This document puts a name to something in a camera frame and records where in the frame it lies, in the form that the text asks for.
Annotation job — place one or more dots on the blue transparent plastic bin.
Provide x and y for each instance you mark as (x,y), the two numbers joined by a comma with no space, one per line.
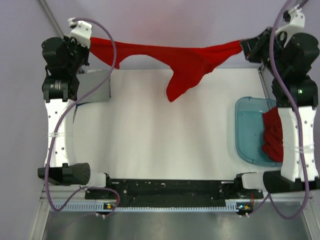
(249,130)

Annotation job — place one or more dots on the folded grey t shirt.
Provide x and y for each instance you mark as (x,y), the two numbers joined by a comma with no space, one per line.
(89,80)

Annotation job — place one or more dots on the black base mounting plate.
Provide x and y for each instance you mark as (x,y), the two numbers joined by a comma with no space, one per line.
(179,193)

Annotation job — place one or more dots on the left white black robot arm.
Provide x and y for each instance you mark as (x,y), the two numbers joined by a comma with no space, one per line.
(61,167)

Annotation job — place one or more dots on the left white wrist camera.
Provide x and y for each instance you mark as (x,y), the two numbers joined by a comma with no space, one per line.
(81,32)

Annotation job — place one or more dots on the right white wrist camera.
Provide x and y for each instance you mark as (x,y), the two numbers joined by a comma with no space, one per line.
(295,23)

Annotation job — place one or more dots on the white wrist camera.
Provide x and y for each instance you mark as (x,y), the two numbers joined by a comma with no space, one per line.
(295,23)
(81,32)

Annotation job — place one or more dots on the folded blue shirt under grey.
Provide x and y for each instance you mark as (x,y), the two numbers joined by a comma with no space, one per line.
(75,110)

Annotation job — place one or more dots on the left aluminium frame post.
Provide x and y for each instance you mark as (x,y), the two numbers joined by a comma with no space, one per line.
(50,17)

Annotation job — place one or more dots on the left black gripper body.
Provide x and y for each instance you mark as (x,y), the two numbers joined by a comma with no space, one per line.
(78,53)

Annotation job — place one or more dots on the light blue slotted cable duct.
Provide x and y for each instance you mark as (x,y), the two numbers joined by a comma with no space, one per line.
(103,207)

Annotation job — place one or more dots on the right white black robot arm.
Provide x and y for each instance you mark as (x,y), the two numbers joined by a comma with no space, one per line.
(297,106)

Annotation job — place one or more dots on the dark red t shirt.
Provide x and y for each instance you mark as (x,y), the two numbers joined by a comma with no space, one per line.
(273,135)

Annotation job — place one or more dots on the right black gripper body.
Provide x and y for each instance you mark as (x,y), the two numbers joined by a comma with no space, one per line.
(260,51)

